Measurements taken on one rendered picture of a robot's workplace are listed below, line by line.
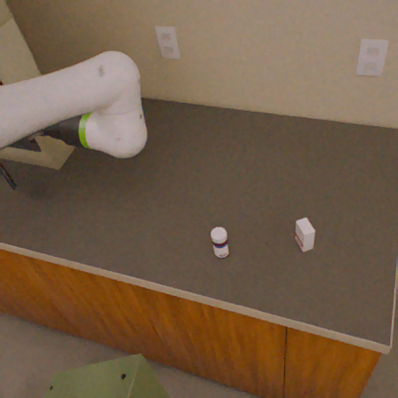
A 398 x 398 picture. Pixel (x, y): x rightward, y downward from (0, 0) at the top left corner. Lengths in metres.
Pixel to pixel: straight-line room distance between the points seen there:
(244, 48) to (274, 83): 0.15
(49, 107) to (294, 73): 0.84
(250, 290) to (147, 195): 0.44
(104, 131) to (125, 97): 0.10
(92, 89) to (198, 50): 0.67
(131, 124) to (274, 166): 0.54
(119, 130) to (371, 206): 0.71
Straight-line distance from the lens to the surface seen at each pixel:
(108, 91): 0.90
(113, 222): 1.30
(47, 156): 1.49
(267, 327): 1.23
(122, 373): 0.74
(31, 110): 0.83
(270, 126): 1.47
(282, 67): 1.44
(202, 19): 1.43
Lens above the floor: 1.93
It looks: 50 degrees down
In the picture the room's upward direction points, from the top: 12 degrees counter-clockwise
